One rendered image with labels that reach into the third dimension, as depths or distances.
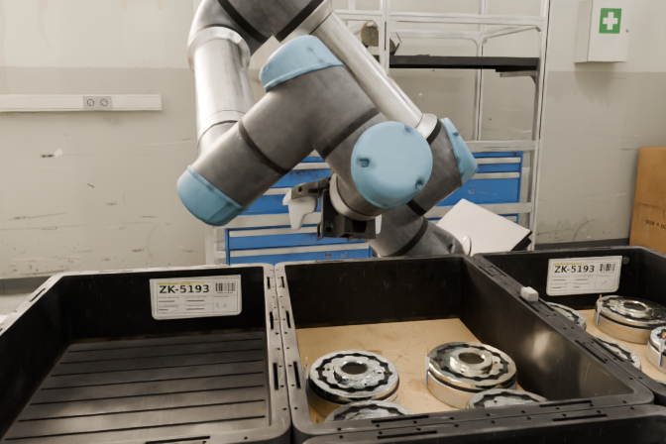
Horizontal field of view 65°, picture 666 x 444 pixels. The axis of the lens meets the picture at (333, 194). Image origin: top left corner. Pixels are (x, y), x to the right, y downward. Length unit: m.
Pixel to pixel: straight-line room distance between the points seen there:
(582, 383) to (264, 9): 0.65
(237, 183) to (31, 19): 2.95
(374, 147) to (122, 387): 0.43
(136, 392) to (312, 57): 0.43
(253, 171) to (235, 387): 0.27
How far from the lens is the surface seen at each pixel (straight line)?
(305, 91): 0.50
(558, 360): 0.62
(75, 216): 3.45
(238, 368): 0.71
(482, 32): 3.41
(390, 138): 0.48
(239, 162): 0.53
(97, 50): 3.33
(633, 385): 0.53
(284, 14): 0.84
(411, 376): 0.69
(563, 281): 0.91
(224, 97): 0.64
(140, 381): 0.71
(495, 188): 2.80
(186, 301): 0.78
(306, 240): 2.53
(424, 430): 0.42
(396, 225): 0.95
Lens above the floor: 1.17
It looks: 11 degrees down
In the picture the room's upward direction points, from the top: straight up
